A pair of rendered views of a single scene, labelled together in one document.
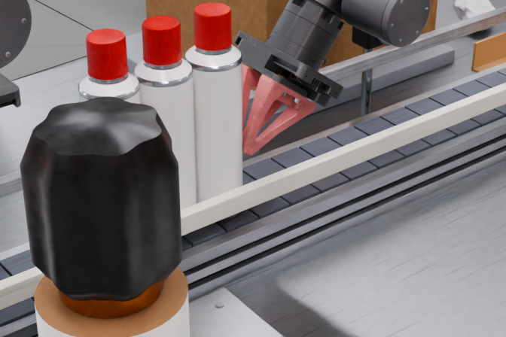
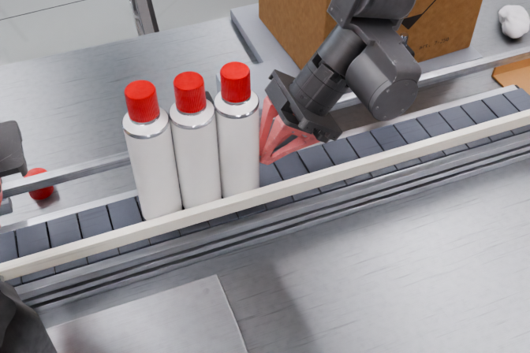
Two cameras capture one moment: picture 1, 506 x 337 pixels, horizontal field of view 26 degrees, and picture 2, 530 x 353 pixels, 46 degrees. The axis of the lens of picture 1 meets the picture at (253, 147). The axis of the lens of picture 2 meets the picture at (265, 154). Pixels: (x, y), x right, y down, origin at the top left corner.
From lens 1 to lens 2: 0.41 m
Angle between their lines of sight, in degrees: 21
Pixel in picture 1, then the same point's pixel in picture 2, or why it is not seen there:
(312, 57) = (319, 107)
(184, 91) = (203, 132)
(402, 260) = (369, 257)
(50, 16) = not seen: outside the picture
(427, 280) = (380, 280)
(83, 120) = not seen: outside the picture
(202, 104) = (223, 136)
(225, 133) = (240, 157)
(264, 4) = (323, 24)
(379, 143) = (374, 163)
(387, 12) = (374, 98)
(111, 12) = not seen: outside the picture
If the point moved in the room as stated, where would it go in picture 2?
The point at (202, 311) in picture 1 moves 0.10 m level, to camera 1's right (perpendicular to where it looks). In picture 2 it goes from (192, 295) to (276, 316)
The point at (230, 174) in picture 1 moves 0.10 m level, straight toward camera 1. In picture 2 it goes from (245, 182) to (221, 246)
